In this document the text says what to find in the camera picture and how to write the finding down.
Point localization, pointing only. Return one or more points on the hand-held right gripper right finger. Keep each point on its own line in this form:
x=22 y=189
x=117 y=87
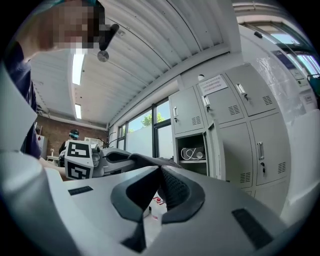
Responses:
x=215 y=200

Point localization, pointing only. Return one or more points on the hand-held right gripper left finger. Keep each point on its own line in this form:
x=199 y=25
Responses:
x=95 y=212

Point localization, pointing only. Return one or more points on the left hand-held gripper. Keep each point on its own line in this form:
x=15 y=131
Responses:
x=77 y=160

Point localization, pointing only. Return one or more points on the grey metal locker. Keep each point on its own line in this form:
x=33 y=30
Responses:
x=250 y=140

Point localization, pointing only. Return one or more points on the person's left forearm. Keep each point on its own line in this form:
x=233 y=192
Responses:
x=51 y=167

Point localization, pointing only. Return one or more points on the black-framed window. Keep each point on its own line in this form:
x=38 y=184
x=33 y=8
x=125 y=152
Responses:
x=140 y=132

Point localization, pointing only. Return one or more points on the red and white label sheet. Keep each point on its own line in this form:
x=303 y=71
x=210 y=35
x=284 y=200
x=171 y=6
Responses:
x=158 y=203

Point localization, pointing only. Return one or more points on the small white side table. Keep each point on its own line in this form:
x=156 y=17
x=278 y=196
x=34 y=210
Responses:
x=53 y=158

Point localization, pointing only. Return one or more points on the white cabinet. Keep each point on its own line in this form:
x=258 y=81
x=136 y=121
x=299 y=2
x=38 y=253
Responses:
x=42 y=146

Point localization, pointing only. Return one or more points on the short ceiling light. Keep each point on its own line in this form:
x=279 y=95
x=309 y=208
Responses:
x=78 y=111

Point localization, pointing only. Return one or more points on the white paper notice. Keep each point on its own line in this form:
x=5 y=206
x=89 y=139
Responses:
x=212 y=85

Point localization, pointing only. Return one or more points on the white dome sensor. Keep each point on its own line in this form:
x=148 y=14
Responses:
x=201 y=77

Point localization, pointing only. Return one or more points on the long ceiling light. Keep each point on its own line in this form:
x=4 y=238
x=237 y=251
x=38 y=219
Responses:
x=78 y=66

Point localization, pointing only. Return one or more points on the white door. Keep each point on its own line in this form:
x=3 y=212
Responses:
x=270 y=75

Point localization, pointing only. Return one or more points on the person's head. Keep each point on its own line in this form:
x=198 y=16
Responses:
x=62 y=27

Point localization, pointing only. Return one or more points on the black head-worn camera mount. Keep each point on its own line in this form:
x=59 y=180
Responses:
x=107 y=40

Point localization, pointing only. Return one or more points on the dark wall poster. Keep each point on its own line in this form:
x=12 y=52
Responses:
x=283 y=59

